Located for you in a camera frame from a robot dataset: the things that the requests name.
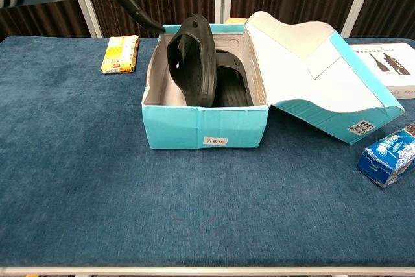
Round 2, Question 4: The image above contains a black rubber slipper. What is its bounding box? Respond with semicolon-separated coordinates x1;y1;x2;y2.
166;14;217;108
213;50;254;107

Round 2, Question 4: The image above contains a small orange box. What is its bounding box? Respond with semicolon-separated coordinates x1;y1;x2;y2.
224;17;250;26

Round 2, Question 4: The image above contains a light blue cardboard shoe box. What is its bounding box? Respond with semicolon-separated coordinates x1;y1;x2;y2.
141;10;405;151

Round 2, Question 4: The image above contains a white product box red trim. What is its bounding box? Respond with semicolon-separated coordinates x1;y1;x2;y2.
348;42;415;100

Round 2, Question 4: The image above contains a blue foil snack packet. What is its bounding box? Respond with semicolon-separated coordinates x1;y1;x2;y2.
355;123;415;189

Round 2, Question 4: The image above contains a yellow snack packet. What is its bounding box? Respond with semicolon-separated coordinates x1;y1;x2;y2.
99;34;140;75

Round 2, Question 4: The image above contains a blue table cloth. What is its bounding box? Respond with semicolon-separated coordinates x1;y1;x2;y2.
0;35;415;268

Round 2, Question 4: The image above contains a silver table edge rail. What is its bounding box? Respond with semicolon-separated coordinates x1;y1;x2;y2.
0;266;415;277

